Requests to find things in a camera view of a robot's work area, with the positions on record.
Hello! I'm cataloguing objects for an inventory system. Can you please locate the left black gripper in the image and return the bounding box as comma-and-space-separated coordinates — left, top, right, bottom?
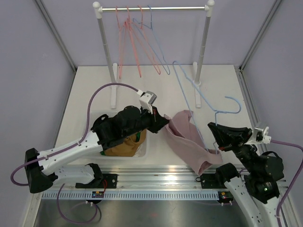
123, 104, 169, 138

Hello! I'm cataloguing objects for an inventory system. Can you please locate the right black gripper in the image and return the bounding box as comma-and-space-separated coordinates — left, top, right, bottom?
209, 121, 258, 173

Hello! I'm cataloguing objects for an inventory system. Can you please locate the brown tank top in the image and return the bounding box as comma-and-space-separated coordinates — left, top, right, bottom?
104, 130, 147, 157

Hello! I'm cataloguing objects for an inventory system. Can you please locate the pink tank top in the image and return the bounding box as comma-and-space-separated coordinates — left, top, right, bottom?
164, 110, 223, 175

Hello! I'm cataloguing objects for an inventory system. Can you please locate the green tank top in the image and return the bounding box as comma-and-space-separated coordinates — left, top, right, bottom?
100, 131, 141, 156

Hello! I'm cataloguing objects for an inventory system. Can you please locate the white tank top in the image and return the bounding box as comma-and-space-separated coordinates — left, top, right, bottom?
134, 144, 145, 157

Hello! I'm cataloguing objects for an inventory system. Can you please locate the black tank top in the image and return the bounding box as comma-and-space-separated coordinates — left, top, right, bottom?
91, 114, 111, 133

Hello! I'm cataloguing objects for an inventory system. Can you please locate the pink wire hanger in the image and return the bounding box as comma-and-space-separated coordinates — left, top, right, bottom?
116, 7, 128, 80

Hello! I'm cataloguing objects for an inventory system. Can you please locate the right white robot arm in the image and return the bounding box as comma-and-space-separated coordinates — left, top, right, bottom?
208, 122, 284, 227

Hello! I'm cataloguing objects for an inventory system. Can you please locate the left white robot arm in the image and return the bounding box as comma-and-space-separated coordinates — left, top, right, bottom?
25, 106, 169, 193

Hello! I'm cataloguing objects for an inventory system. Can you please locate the white plastic basket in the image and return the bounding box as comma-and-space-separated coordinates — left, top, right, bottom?
87, 109, 150, 159

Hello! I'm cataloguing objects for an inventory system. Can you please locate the white metal clothes rack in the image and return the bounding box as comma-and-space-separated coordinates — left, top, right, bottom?
93, 0, 215, 108

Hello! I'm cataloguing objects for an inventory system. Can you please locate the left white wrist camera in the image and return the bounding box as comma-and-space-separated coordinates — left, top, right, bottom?
137, 90, 157, 114

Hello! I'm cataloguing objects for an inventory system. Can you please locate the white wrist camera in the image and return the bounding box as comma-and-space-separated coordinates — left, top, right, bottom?
137, 90, 157, 114
245, 122, 271, 145

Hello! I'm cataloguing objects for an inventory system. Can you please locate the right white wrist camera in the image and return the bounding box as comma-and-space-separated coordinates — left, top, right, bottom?
245, 122, 271, 145

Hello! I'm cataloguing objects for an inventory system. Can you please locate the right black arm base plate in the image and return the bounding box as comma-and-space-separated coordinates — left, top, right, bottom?
196, 174, 226, 189

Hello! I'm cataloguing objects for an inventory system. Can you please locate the aluminium mounting rail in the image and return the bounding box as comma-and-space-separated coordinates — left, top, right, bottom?
49, 164, 289, 192

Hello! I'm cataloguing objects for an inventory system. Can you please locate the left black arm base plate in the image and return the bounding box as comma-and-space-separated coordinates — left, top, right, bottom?
75, 174, 118, 189

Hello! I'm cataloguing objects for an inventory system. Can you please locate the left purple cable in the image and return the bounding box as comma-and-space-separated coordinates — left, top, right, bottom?
10, 82, 143, 223

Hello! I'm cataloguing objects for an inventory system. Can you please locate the white slotted cable duct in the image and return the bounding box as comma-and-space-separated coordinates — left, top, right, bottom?
42, 190, 219, 201

